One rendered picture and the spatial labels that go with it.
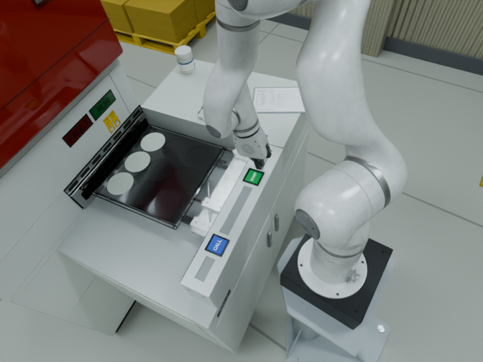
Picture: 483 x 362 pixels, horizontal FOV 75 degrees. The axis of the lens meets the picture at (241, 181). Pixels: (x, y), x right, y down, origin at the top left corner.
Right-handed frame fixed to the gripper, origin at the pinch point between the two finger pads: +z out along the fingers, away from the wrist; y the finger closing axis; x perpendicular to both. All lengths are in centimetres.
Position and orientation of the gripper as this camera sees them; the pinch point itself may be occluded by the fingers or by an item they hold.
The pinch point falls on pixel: (259, 162)
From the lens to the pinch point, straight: 103.5
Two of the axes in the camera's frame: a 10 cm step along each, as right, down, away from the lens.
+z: 2.8, 6.1, 7.4
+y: 8.6, 1.8, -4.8
